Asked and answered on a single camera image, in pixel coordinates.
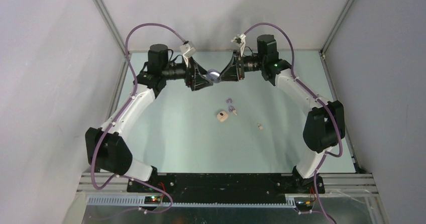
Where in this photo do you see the beige earbud charging case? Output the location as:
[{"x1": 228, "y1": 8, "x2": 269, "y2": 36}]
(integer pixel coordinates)
[{"x1": 217, "y1": 110, "x2": 229, "y2": 122}]

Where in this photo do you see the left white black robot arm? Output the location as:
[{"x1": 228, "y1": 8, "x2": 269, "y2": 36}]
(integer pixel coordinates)
[{"x1": 85, "y1": 41, "x2": 213, "y2": 192}]

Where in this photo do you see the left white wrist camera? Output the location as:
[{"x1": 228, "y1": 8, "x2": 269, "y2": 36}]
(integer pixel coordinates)
[{"x1": 179, "y1": 41, "x2": 196, "y2": 68}]

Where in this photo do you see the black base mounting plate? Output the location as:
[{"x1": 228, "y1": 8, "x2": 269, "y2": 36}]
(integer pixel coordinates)
[{"x1": 127, "y1": 173, "x2": 325, "y2": 203}]

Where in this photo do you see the grey slotted cable duct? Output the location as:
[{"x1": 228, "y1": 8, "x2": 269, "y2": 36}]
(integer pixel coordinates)
[{"x1": 87, "y1": 195, "x2": 296, "y2": 208}]

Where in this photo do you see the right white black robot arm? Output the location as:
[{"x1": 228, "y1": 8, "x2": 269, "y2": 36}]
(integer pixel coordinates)
[{"x1": 219, "y1": 34, "x2": 345, "y2": 193}]

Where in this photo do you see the aluminium frame rail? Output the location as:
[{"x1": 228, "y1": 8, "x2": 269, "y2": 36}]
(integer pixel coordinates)
[{"x1": 76, "y1": 172, "x2": 379, "y2": 197}]

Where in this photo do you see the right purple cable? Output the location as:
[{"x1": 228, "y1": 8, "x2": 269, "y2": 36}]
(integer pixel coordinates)
[{"x1": 243, "y1": 23, "x2": 344, "y2": 224}]

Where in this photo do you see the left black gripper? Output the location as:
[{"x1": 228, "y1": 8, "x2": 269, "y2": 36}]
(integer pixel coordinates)
[{"x1": 161, "y1": 55, "x2": 212, "y2": 91}]

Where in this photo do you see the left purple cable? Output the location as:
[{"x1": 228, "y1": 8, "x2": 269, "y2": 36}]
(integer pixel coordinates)
[{"x1": 90, "y1": 23, "x2": 187, "y2": 214}]

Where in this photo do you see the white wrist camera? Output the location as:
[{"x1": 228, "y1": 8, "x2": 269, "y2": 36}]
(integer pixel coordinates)
[
  {"x1": 231, "y1": 33, "x2": 246, "y2": 57},
  {"x1": 179, "y1": 41, "x2": 196, "y2": 68}
]

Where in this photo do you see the purple cable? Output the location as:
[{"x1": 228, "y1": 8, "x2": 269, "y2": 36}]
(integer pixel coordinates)
[
  {"x1": 243, "y1": 23, "x2": 344, "y2": 224},
  {"x1": 90, "y1": 23, "x2": 187, "y2": 214}
]

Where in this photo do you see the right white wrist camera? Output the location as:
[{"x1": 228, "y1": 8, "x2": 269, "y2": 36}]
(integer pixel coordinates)
[{"x1": 231, "y1": 33, "x2": 246, "y2": 57}]

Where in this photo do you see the purple earbud charging case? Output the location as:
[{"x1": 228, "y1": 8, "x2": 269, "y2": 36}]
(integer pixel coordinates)
[{"x1": 206, "y1": 69, "x2": 221, "y2": 83}]

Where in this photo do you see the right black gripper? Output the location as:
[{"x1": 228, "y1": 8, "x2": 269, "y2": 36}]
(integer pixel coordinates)
[{"x1": 218, "y1": 50, "x2": 265, "y2": 82}]

